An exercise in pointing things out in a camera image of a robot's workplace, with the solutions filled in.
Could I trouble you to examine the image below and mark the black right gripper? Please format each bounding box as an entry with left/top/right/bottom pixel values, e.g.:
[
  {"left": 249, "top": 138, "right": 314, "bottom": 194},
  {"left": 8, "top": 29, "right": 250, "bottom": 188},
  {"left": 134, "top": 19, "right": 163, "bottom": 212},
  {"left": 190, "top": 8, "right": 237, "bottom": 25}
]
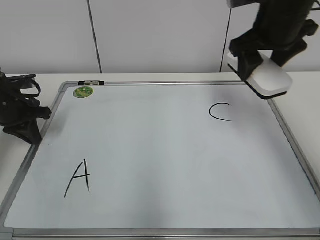
[{"left": 229, "top": 19, "right": 318, "bottom": 82}]

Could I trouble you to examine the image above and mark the white board eraser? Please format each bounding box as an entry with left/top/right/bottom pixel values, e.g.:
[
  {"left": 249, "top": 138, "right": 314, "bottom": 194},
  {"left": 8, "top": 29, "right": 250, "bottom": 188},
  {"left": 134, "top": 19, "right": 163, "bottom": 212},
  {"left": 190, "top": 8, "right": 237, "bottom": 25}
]
[{"left": 243, "top": 53, "right": 293, "bottom": 100}]

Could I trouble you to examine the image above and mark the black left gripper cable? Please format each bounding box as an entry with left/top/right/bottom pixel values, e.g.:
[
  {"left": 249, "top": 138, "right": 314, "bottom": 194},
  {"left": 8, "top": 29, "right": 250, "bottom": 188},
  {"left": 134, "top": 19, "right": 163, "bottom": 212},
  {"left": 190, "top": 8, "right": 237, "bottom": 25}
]
[{"left": 4, "top": 74, "right": 42, "bottom": 101}]

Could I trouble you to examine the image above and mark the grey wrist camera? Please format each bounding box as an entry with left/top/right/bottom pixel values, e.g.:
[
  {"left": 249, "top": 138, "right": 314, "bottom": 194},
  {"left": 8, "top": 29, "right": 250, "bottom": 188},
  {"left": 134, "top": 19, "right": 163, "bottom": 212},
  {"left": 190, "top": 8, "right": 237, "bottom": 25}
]
[{"left": 226, "top": 0, "right": 260, "bottom": 9}]

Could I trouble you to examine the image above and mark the round green magnet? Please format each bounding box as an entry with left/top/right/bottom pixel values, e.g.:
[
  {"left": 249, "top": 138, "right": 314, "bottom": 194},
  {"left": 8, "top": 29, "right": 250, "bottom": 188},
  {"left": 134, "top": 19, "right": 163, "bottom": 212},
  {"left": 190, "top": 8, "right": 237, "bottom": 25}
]
[{"left": 73, "top": 86, "right": 94, "bottom": 99}]

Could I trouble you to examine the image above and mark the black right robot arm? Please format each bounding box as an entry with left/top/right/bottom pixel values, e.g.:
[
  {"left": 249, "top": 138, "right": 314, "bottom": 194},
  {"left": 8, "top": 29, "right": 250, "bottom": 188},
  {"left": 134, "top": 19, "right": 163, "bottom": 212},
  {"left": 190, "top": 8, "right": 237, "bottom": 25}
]
[{"left": 229, "top": 0, "right": 319, "bottom": 82}]

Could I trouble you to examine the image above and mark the grey framed whiteboard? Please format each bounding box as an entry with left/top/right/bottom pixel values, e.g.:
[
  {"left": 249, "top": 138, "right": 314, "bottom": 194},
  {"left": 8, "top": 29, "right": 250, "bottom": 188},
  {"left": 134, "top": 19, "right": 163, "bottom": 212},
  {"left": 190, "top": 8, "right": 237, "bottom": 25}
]
[{"left": 0, "top": 81, "right": 320, "bottom": 240}]

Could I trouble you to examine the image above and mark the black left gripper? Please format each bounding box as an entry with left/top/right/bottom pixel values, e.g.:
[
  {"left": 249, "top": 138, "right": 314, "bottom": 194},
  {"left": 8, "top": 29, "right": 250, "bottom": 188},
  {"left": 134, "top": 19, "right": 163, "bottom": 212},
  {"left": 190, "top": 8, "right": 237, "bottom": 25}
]
[{"left": 0, "top": 72, "right": 52, "bottom": 145}]

